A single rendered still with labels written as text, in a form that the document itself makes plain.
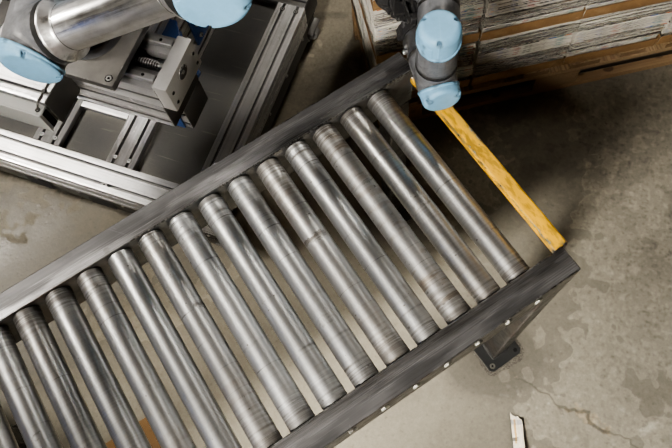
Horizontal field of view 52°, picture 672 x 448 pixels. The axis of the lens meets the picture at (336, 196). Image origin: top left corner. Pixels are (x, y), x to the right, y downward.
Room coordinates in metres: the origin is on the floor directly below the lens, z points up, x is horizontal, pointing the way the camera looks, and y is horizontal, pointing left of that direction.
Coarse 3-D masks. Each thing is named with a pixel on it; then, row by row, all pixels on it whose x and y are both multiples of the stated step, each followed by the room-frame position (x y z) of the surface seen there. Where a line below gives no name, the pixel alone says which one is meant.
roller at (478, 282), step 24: (360, 120) 0.64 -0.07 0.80; (360, 144) 0.59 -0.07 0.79; (384, 144) 0.58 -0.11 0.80; (384, 168) 0.53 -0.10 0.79; (408, 192) 0.47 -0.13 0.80; (432, 216) 0.41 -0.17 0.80; (432, 240) 0.37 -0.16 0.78; (456, 240) 0.36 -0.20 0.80; (456, 264) 0.32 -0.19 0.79; (480, 264) 0.31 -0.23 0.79; (480, 288) 0.27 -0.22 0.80
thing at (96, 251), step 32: (384, 64) 0.75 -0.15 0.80; (352, 96) 0.69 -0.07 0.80; (288, 128) 0.65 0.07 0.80; (224, 160) 0.61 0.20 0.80; (256, 160) 0.59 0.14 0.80; (192, 192) 0.55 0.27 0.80; (224, 192) 0.56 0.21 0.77; (128, 224) 0.51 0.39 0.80; (160, 224) 0.50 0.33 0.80; (64, 256) 0.48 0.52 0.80; (96, 256) 0.46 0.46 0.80; (32, 288) 0.43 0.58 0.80; (0, 320) 0.38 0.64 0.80
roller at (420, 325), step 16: (304, 144) 0.61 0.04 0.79; (288, 160) 0.59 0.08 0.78; (304, 160) 0.57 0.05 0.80; (304, 176) 0.55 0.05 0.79; (320, 176) 0.54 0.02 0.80; (320, 192) 0.50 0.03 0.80; (336, 192) 0.50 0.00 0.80; (336, 208) 0.47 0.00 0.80; (352, 208) 0.46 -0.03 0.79; (336, 224) 0.44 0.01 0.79; (352, 224) 0.43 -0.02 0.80; (352, 240) 0.40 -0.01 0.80; (368, 240) 0.39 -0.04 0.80; (368, 256) 0.36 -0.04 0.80; (384, 256) 0.36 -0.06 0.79; (368, 272) 0.34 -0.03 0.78; (384, 272) 0.33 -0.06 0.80; (384, 288) 0.30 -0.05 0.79; (400, 288) 0.29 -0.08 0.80; (400, 304) 0.27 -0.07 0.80; (416, 304) 0.26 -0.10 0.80; (400, 320) 0.24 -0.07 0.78; (416, 320) 0.23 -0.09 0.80; (432, 320) 0.23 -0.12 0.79; (416, 336) 0.21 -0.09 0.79
